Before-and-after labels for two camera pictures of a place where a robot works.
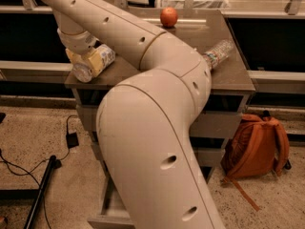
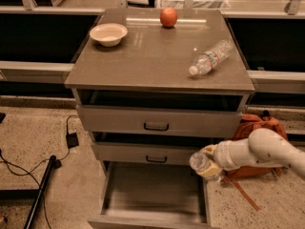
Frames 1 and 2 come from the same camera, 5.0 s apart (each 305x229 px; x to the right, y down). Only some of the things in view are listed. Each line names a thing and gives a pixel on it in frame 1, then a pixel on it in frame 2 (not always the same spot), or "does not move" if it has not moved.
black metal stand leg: [30, 194] does not move
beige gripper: [78, 41] to [222, 156]
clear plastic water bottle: [219, 52] does not move
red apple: [169, 16] does not move
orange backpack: [258, 148] does not move
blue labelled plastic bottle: [84, 73] to [196, 162]
